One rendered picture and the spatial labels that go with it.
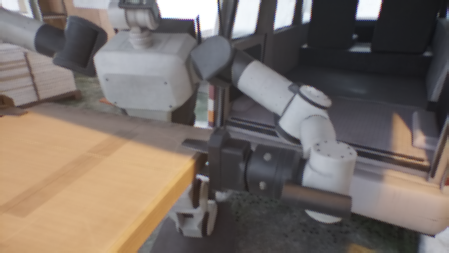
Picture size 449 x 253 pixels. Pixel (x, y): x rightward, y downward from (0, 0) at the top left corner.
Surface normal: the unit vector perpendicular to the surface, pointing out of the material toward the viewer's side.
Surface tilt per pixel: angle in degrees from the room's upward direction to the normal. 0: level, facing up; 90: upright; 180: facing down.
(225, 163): 90
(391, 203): 87
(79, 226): 0
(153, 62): 61
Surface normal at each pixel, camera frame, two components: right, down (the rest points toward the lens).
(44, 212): 0.00, -0.91
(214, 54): -0.37, -0.04
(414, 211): -0.42, 0.36
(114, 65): -0.14, -0.07
